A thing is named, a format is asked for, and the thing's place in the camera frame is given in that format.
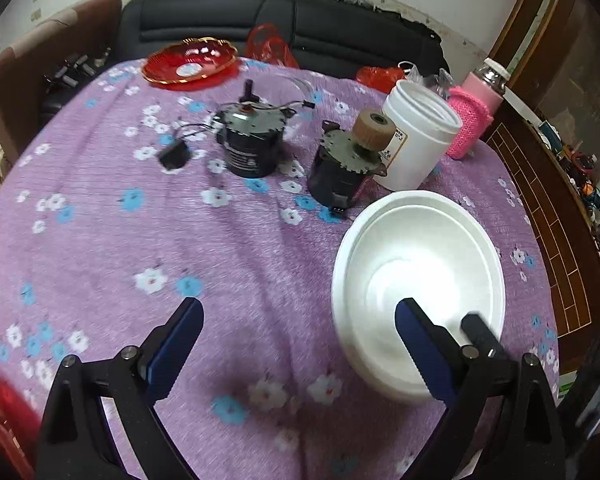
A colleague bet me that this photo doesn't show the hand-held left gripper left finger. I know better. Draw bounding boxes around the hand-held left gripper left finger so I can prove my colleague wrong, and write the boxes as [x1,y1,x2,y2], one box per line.
[35,297,204,480]

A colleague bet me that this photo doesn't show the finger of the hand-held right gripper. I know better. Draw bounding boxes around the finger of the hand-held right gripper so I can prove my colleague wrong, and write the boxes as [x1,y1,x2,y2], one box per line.
[460,312,502,362]

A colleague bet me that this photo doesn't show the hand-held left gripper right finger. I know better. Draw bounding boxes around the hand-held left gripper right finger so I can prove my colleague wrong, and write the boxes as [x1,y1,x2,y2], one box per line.
[394,298,567,480]

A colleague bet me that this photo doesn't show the large white bowl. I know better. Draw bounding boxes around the large white bowl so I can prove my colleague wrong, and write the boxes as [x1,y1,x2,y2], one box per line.
[332,190,506,404]

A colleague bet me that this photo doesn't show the small white bowl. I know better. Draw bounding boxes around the small white bowl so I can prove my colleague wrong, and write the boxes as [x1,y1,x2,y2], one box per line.
[351,204,500,361]

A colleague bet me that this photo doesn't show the purple floral tablecloth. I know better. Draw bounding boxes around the purple floral tablecloth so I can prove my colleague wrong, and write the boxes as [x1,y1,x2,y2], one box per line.
[0,57,561,480]

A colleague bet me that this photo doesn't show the cluttered tools on shelf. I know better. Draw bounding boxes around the cluttered tools on shelf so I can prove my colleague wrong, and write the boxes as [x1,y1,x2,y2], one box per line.
[539,119,600,266]

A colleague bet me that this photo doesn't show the small black capacitor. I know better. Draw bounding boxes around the small black capacitor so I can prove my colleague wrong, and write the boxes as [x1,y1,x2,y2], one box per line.
[158,140,191,174]

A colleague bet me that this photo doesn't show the black motor with tan gear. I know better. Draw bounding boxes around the black motor with tan gear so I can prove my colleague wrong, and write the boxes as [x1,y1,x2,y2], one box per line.
[307,110,397,222]

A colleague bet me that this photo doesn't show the white plastic jar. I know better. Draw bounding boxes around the white plastic jar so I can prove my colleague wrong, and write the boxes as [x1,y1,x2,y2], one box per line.
[379,79,464,192]

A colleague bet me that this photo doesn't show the bottle in pink knitted sleeve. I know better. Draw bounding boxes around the bottle in pink knitted sleeve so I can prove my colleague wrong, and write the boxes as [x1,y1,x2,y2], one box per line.
[447,57,512,161]

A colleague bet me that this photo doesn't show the black electric motor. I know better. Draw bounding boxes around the black electric motor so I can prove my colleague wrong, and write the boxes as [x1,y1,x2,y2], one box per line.
[214,80,295,179]

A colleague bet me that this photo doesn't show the clear plastic bag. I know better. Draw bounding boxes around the clear plastic bag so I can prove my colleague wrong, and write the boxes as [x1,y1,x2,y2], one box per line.
[399,61,454,97]

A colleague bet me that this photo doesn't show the brown wooden cabinet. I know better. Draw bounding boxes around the brown wooden cabinet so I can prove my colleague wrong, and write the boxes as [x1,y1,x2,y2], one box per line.
[484,0,600,377]

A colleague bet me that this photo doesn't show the red plastic bag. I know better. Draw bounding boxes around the red plastic bag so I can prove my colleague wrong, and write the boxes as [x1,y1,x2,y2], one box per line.
[355,65,407,94]
[244,23,300,69]

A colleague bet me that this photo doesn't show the red plate with gold rim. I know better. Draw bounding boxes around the red plate with gold rim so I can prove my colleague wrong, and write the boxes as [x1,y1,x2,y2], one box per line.
[142,37,240,90]

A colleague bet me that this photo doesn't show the dark items on chair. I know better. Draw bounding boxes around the dark items on chair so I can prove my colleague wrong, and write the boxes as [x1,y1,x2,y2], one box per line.
[41,47,114,112]

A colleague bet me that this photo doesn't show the brown chair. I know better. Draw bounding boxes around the brown chair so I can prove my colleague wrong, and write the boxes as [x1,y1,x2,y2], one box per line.
[0,0,124,167]

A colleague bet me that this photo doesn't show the black sofa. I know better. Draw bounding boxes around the black sofa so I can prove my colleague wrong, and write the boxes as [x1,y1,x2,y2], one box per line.
[119,0,452,83]

